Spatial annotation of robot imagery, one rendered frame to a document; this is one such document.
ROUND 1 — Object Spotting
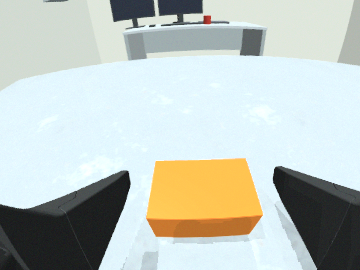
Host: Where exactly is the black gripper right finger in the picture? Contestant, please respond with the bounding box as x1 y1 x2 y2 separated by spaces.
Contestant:
272 166 360 270

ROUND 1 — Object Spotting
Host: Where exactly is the orange block with dark blue square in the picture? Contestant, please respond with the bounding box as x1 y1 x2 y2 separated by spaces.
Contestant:
145 159 263 238

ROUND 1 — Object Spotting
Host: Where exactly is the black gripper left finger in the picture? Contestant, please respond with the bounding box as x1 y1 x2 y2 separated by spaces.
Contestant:
0 170 131 270

